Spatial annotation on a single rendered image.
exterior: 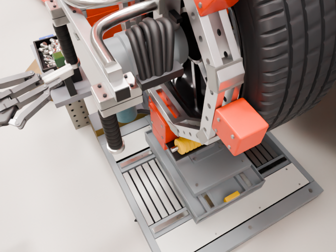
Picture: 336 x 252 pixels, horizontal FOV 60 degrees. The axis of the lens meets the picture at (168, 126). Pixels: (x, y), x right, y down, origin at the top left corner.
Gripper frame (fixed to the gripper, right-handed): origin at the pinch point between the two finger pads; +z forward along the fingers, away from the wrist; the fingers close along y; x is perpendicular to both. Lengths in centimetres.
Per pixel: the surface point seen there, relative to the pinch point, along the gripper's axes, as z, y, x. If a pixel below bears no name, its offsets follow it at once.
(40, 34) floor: 31, 108, 136
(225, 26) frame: 27.0, -18.0, -20.9
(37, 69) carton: 10, 62, 99
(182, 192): 24, -43, 64
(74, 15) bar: 9.8, 7.5, -6.6
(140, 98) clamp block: 8.9, -17.6, -9.3
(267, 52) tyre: 29.5, -26.9, -21.9
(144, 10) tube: 21.1, -2.5, -12.4
